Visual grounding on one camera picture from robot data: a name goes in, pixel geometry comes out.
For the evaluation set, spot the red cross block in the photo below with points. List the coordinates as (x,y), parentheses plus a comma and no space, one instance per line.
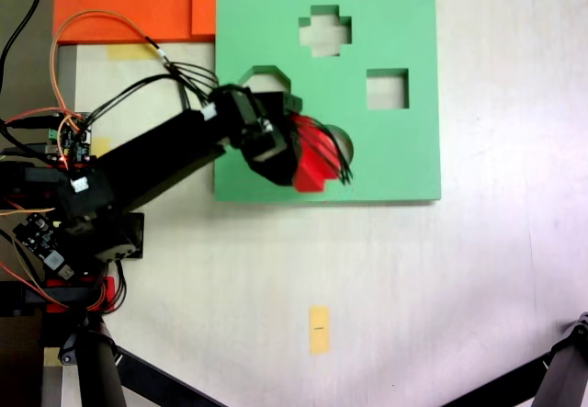
(312,172)

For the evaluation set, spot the green shape sorting board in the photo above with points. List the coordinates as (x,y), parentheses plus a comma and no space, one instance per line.
(404,159)

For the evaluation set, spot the tall yellow tape marker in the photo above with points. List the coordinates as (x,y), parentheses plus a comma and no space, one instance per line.
(319,329)

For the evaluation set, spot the wide yellow tape strip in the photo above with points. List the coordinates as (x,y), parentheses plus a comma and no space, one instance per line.
(128,52)

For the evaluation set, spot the small yellow tape piece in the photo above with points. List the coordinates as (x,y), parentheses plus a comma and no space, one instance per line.
(51,356)
(102,144)

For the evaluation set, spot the black motor driver board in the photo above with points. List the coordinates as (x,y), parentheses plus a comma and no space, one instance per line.
(37,237)

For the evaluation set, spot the thick black tripod leg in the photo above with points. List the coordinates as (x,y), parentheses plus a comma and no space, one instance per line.
(98,370)
(567,370)

